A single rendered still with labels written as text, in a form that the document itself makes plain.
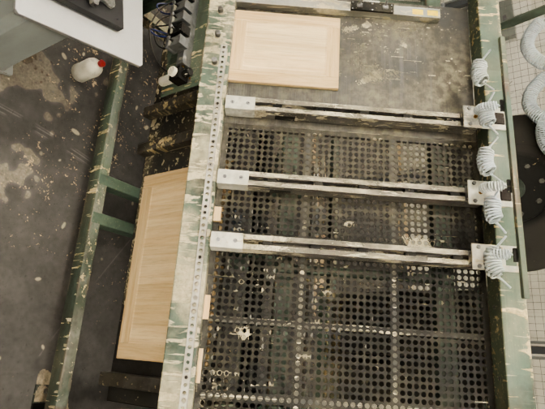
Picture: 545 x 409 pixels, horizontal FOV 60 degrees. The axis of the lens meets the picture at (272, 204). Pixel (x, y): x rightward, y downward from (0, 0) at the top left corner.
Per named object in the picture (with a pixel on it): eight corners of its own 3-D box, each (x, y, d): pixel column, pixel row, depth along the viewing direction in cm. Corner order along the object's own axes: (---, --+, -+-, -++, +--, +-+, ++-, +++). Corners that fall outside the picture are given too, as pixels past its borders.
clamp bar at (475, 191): (219, 170, 198) (215, 146, 175) (501, 191, 200) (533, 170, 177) (216, 193, 195) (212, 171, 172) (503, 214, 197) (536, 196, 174)
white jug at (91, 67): (72, 60, 248) (96, 49, 237) (88, 70, 255) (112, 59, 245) (68, 76, 245) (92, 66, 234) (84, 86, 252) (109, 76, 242)
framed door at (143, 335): (148, 177, 249) (144, 176, 247) (230, 160, 219) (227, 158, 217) (119, 358, 222) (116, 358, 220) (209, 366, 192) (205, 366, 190)
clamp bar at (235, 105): (227, 99, 208) (224, 67, 185) (495, 120, 210) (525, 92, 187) (225, 119, 205) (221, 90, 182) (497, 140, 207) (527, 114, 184)
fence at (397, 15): (237, -2, 225) (237, -8, 221) (436, 15, 226) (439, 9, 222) (236, 6, 223) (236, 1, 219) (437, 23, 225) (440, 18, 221)
